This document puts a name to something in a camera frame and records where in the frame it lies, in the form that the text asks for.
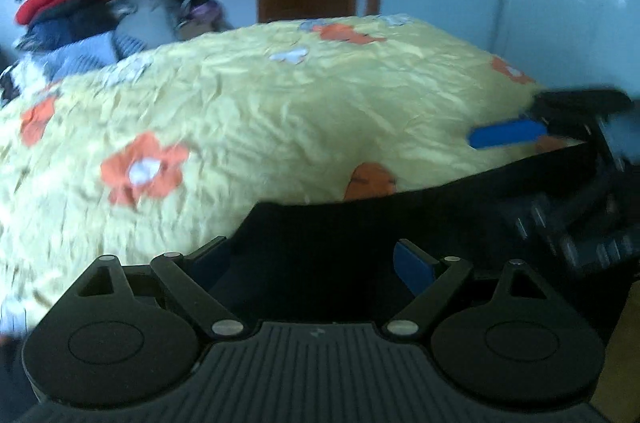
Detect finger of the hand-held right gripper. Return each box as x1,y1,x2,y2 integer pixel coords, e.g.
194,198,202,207
467,88,634,152

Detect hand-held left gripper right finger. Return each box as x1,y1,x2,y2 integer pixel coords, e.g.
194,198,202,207
382,239,557,340

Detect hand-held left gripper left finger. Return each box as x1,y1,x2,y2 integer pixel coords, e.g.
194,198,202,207
67,236,247,340

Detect black pants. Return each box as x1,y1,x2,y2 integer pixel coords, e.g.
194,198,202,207
226,137,640,332

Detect yellow carrot print blanket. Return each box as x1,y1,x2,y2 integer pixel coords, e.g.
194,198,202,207
0,14,601,340

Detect light blue knit blanket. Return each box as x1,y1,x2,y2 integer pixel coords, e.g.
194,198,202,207
10,31,151,84

